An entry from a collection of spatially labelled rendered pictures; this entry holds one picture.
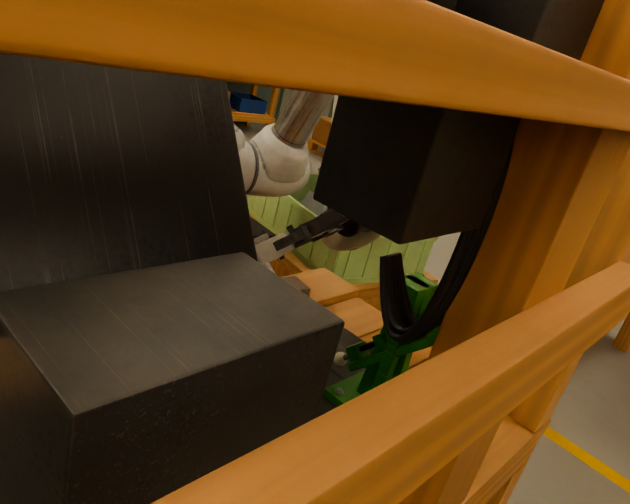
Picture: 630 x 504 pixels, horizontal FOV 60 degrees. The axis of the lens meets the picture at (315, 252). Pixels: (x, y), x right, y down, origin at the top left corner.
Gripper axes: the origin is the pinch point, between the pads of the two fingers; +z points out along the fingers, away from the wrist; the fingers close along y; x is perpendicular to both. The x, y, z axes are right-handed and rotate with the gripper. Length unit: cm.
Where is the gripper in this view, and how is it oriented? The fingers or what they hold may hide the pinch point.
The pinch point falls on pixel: (266, 251)
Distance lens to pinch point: 83.7
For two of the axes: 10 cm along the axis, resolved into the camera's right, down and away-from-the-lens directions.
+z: -7.1, 3.6, -6.0
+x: 4.6, 8.9, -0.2
